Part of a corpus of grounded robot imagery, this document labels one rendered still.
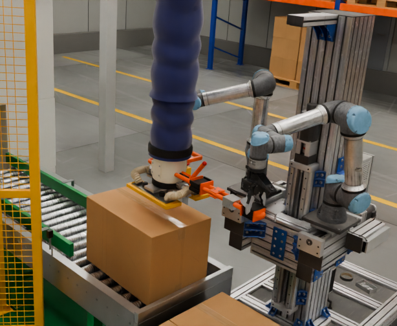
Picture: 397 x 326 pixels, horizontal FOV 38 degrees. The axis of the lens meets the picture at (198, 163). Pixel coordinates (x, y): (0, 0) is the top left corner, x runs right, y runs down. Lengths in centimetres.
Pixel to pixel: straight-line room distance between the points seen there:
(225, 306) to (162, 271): 38
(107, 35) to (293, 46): 561
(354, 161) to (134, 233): 113
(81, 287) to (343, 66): 180
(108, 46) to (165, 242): 327
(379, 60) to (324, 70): 840
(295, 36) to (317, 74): 776
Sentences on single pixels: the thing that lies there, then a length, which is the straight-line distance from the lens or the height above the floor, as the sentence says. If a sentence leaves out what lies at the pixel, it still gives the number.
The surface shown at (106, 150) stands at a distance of 615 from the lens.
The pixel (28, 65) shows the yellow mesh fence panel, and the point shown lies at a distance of 303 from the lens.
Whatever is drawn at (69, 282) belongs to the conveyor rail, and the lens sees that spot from 337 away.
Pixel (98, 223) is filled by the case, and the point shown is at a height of 83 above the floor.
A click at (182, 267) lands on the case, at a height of 71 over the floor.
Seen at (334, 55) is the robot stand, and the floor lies 183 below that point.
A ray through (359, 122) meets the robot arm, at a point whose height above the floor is 161.
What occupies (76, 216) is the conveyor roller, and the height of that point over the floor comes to 53.
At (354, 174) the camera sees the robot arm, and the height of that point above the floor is 135.
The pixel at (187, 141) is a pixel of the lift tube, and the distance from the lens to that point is 286.
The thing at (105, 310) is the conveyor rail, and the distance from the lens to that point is 315.
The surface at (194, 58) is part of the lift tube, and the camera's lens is 276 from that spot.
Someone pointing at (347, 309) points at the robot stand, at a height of 21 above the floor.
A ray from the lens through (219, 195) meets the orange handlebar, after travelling 269.
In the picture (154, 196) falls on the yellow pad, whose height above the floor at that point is 111.
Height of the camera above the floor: 228
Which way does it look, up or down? 20 degrees down
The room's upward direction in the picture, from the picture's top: 4 degrees clockwise
